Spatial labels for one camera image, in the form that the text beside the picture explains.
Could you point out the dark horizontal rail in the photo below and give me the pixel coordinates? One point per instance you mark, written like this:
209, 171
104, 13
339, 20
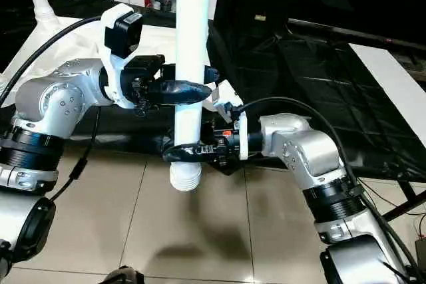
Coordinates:
353, 31

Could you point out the white plastic table top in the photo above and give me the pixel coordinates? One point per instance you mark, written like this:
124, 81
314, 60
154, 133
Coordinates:
156, 44

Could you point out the dark rounded robot foot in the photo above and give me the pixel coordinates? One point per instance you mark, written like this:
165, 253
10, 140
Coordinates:
123, 276

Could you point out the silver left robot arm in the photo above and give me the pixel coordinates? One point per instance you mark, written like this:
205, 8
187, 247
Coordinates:
50, 104

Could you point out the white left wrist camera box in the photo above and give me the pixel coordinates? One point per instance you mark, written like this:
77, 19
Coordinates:
120, 31

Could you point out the black stand leg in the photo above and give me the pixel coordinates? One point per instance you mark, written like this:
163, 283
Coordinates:
405, 205

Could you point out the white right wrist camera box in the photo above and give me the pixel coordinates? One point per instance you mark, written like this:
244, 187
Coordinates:
229, 101

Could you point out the black plastic mat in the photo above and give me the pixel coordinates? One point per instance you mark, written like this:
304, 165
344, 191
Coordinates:
319, 91

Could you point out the white flat panel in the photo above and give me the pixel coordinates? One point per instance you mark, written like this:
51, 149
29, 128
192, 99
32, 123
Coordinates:
393, 78

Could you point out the small yellow label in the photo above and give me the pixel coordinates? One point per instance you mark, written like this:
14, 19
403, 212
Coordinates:
259, 17

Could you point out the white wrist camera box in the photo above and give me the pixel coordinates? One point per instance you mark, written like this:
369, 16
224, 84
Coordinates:
229, 101
120, 31

